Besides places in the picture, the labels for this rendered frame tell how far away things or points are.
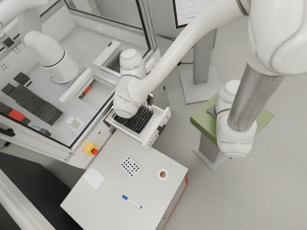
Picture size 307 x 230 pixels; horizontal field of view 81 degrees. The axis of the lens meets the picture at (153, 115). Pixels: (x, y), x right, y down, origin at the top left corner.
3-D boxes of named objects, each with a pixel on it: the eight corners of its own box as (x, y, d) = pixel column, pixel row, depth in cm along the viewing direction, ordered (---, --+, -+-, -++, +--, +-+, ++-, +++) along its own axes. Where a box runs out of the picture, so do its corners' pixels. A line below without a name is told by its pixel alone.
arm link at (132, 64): (129, 68, 90) (123, 90, 84) (118, 44, 76) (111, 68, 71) (150, 68, 88) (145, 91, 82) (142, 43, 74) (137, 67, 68)
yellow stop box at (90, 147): (99, 148, 119) (94, 144, 112) (92, 157, 116) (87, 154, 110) (94, 144, 121) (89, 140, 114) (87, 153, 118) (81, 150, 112)
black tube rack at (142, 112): (154, 114, 123) (152, 110, 117) (140, 135, 118) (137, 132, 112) (129, 101, 132) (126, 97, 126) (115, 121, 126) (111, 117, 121)
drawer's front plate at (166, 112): (171, 115, 122) (169, 107, 113) (147, 151, 114) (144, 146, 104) (169, 114, 123) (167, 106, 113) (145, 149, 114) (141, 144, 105)
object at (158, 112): (167, 115, 121) (166, 111, 116) (146, 147, 114) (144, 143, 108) (123, 93, 137) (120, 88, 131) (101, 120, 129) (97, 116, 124)
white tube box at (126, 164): (142, 169, 115) (141, 168, 112) (133, 179, 113) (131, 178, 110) (130, 156, 120) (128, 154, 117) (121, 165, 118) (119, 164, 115)
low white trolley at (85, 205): (189, 183, 176) (188, 169, 110) (155, 247, 158) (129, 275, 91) (142, 154, 199) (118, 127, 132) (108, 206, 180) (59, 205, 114)
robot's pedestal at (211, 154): (234, 151, 182) (259, 119, 116) (214, 171, 177) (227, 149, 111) (211, 131, 196) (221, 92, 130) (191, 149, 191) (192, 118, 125)
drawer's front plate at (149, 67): (157, 67, 144) (154, 57, 135) (136, 95, 136) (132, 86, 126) (155, 67, 145) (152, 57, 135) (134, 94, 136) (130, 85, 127)
